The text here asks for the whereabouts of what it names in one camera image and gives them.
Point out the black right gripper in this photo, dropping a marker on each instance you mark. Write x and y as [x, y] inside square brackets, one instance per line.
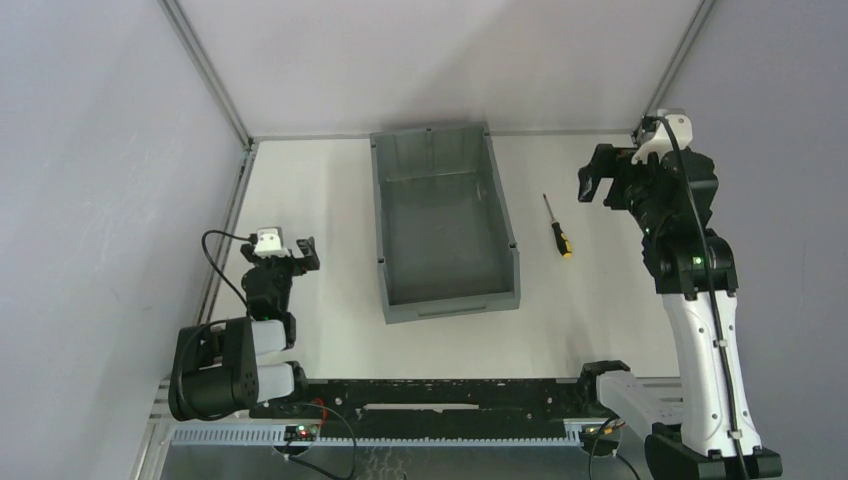
[613, 177]

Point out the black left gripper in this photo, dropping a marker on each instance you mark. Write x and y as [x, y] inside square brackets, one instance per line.
[285, 263]

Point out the yellow black screwdriver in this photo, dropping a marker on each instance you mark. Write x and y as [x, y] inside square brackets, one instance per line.
[561, 240]

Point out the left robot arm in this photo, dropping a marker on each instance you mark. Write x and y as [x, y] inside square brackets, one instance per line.
[216, 369]

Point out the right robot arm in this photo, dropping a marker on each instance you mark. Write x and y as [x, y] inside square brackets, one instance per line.
[712, 435]

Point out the grey plastic bin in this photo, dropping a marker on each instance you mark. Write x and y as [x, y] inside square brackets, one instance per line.
[444, 240]

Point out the small electronics board with leds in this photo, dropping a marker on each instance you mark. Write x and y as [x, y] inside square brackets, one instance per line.
[301, 433]

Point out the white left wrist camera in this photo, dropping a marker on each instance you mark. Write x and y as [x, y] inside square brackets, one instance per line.
[268, 243]

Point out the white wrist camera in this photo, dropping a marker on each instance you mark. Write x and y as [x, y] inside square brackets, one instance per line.
[268, 243]
[654, 132]

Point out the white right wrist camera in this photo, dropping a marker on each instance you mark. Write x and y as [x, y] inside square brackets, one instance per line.
[654, 132]

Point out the aluminium frame rail left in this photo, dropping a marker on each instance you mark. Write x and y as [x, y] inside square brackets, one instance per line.
[228, 214]

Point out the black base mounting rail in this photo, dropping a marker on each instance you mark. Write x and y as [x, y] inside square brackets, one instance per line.
[476, 408]

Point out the grey slotted cable duct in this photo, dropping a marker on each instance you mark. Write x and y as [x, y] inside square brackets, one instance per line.
[277, 435]

